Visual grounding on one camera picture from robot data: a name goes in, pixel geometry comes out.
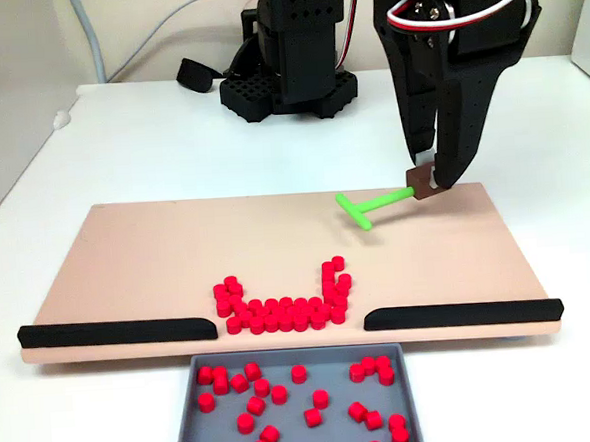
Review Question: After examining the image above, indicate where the green T pusher brown handle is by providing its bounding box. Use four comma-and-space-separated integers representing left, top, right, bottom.
333, 164, 450, 234

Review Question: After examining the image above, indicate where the black table clamp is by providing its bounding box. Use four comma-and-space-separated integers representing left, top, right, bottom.
174, 56, 219, 96

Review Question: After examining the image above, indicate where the grey rectangular tray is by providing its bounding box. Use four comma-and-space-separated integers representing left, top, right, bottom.
167, 340, 430, 442

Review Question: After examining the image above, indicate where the beige flat board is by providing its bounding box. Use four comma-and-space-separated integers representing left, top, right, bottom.
11, 176, 567, 372

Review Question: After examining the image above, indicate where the black foam rail strip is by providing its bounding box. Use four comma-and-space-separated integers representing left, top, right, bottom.
362, 296, 566, 333
16, 313, 219, 353

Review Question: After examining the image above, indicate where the thin white cable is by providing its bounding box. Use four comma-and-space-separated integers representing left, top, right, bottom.
102, 0, 263, 84

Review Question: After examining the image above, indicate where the thick pale grey cable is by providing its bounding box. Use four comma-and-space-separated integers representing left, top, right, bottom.
67, 0, 109, 86

